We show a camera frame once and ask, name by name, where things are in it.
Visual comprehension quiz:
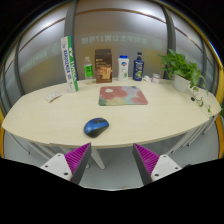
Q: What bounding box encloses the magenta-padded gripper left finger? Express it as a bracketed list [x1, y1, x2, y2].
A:
[39, 142, 93, 186]

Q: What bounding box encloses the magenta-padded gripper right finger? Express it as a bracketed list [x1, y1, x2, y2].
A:
[132, 143, 183, 187]

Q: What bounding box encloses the blue and black computer mouse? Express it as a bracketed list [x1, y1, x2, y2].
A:
[83, 117, 110, 138]

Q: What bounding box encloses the floral pastel mouse pad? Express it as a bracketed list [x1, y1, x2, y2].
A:
[98, 85, 149, 107]

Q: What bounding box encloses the white table leg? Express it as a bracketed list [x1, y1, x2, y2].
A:
[90, 147, 106, 170]

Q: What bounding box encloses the small patterned tissue packet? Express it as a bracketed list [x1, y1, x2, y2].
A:
[44, 91, 63, 103]

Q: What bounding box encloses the small white pink jar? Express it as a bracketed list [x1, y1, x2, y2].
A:
[151, 73, 161, 84]

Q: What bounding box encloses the clear bottle with green label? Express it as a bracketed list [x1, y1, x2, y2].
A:
[83, 55, 95, 81]

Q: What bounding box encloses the dark blue pump bottle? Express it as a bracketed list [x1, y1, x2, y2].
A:
[132, 51, 145, 82]

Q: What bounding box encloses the white bottle with blue cap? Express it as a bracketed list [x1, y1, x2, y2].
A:
[117, 55, 130, 82]

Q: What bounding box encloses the white green shuttlecock tube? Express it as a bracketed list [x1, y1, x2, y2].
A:
[60, 35, 80, 93]

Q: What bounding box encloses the brown cardboard snack box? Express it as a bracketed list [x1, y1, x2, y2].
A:
[94, 48, 113, 84]

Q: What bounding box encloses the green plant in white pot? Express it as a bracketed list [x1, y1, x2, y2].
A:
[157, 48, 213, 115]

